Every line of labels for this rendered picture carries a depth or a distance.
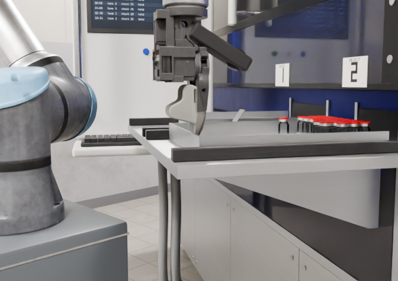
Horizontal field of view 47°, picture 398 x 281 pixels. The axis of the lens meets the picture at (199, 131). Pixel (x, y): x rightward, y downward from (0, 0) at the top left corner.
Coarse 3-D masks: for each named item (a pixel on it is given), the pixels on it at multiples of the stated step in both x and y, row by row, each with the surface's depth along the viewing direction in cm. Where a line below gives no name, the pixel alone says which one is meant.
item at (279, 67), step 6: (276, 66) 128; (282, 66) 124; (288, 66) 120; (276, 72) 128; (282, 72) 124; (288, 72) 120; (276, 78) 128; (282, 78) 124; (288, 78) 120; (276, 84) 128; (282, 84) 124; (288, 84) 121
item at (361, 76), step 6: (348, 60) 93; (354, 60) 91; (360, 60) 90; (366, 60) 88; (348, 66) 94; (354, 66) 92; (360, 66) 90; (366, 66) 88; (342, 72) 96; (348, 72) 94; (360, 72) 90; (366, 72) 88; (342, 78) 96; (348, 78) 94; (354, 78) 92; (360, 78) 90; (366, 78) 88; (342, 84) 96; (348, 84) 94; (354, 84) 92; (360, 84) 90; (366, 84) 88
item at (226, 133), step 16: (176, 128) 89; (208, 128) 98; (224, 128) 99; (240, 128) 100; (256, 128) 101; (272, 128) 102; (176, 144) 89; (192, 144) 76; (208, 144) 72; (224, 144) 73; (240, 144) 73; (256, 144) 74
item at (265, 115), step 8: (208, 112) 133; (216, 112) 134; (224, 112) 135; (232, 112) 135; (248, 112) 136; (256, 112) 137; (264, 112) 138; (272, 112) 138; (280, 112) 139; (208, 120) 107; (216, 120) 107; (224, 120) 108; (240, 120) 109; (248, 120) 109; (256, 120) 110; (264, 120) 110; (272, 120) 111
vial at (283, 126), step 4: (280, 120) 94; (284, 120) 94; (280, 124) 94; (284, 124) 94; (288, 124) 94; (280, 128) 94; (284, 128) 94; (288, 128) 94; (280, 132) 94; (284, 132) 94; (288, 132) 94
